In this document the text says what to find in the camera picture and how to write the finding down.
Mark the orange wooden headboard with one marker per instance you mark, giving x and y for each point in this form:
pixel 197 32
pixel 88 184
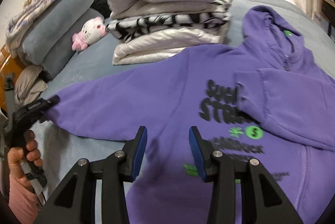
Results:
pixel 4 63

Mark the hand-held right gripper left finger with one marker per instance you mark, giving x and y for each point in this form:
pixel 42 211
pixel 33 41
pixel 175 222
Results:
pixel 138 153

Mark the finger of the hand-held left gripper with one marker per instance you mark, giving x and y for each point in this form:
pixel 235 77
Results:
pixel 36 107

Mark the folded shiny white jacket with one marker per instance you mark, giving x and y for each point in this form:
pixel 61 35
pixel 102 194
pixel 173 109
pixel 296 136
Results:
pixel 157 45

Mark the folded black white striped garment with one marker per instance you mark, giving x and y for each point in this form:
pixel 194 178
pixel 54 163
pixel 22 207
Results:
pixel 157 24

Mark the person's left forearm pink sleeve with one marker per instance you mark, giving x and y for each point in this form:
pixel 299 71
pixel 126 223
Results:
pixel 21 200

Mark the purple hoodie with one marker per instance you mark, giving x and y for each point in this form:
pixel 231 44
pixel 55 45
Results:
pixel 162 98

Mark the grey pillow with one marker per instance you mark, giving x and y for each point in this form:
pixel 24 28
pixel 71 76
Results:
pixel 52 17
pixel 64 52

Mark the white pink plush toy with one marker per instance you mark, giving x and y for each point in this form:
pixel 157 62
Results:
pixel 90 30

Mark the person's left hand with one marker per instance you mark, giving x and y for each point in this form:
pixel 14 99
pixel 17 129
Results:
pixel 31 150

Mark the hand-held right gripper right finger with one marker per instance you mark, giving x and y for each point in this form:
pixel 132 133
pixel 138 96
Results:
pixel 197 153

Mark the black cloth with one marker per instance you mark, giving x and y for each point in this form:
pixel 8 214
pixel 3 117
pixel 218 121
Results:
pixel 100 4

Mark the beige grey bedding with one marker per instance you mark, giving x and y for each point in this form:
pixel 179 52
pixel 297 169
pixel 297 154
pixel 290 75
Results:
pixel 28 82

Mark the blue grey bed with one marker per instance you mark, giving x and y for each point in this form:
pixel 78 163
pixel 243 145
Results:
pixel 104 63

